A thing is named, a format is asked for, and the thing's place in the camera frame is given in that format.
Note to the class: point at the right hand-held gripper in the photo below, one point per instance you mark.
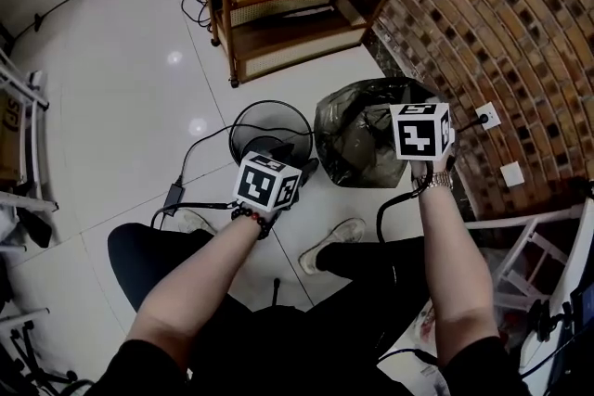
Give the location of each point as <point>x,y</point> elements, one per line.
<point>417,134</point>

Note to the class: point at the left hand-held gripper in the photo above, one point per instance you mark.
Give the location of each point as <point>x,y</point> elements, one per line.
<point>260,187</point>

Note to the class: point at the black trash bag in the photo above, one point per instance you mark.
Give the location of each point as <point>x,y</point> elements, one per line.
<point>362,148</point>

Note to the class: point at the black mesh wastebasket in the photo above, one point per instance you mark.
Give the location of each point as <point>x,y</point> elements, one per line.
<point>278,116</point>

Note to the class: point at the person's right forearm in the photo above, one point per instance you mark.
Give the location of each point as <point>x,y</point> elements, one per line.
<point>457,269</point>

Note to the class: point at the person's left forearm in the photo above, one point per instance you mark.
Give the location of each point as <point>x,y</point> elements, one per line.
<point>199,283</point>

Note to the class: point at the metal wristwatch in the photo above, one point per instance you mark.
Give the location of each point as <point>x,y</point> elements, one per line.
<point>440,181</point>

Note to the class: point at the person's right white shoe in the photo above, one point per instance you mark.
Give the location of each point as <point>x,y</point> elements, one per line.
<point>331,241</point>

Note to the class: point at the person's white shoe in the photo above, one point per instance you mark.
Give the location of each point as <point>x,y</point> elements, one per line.
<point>331,241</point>
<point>195,221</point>

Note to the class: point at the person's right leg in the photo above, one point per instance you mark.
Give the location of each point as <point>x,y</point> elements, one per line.
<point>380,264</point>

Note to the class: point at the person's leg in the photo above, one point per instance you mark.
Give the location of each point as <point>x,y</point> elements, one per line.
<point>153,255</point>
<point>380,264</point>

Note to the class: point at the person's left white shoe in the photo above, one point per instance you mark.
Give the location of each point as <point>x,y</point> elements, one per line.
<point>195,221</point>

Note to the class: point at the black power adapter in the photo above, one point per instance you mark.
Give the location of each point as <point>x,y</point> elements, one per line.
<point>174,194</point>

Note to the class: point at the person's left leg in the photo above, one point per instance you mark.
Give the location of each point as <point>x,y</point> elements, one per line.
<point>153,255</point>

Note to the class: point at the person's black shirt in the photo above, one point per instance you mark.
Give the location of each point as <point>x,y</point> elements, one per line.
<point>287,352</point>

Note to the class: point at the black laptop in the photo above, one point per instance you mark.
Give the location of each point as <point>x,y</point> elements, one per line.
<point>580,320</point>

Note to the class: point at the white metal rack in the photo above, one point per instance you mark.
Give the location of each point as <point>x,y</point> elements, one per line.
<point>28,93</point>

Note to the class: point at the cardboard box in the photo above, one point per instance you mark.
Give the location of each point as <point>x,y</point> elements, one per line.
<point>9,139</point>

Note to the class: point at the black tripod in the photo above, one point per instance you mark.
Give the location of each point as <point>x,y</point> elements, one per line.
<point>32,361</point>

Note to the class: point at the white wall socket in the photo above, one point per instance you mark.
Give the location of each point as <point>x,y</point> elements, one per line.
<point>493,111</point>

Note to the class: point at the white wall switch plate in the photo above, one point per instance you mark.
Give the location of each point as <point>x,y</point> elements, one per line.
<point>512,175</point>

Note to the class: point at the white wooden frame rack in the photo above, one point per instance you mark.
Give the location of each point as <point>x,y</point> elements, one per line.
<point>520,246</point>

